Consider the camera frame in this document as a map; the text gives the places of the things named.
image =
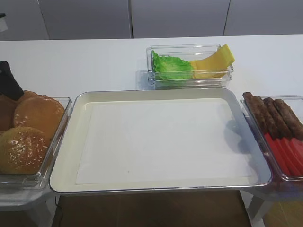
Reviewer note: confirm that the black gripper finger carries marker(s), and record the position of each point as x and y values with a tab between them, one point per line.
8	85

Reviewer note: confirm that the brown bottom bun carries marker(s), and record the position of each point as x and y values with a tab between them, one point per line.
40	112

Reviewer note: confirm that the brown bun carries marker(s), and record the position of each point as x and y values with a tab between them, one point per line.
40	112
7	108

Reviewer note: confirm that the green lettuce leaf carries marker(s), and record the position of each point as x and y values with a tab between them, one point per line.
171	68

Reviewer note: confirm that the clear plastic lettuce cheese container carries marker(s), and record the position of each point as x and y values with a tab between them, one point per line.
188	52

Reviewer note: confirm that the brown bun behind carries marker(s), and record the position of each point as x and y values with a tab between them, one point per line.
7	108

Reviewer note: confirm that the sesame top bun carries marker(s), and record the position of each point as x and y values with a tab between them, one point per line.
22	150

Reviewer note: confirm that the clear plastic bun container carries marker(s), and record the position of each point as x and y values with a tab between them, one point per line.
39	180

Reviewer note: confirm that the white metal serving tray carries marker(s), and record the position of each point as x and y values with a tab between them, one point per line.
66	166

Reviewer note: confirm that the white paper tray liner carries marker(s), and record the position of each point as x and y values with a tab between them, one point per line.
171	140

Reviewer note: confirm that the yellow cheese slices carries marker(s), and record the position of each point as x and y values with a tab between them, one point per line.
214	66

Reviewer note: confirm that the brown meat patty left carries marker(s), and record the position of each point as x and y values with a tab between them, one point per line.
261	114

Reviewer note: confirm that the brown meat patty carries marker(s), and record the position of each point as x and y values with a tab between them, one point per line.
277	127
289	118
261	114

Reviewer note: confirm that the clear plastic patty tomato container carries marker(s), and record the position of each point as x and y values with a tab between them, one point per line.
296	104

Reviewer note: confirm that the brown meat patty middle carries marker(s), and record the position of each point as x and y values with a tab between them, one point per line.
277	127

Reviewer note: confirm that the red tomato slices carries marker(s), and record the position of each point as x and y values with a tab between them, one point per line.
288	154

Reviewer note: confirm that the brown meat patty right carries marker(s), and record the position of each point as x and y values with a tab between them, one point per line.
289	118

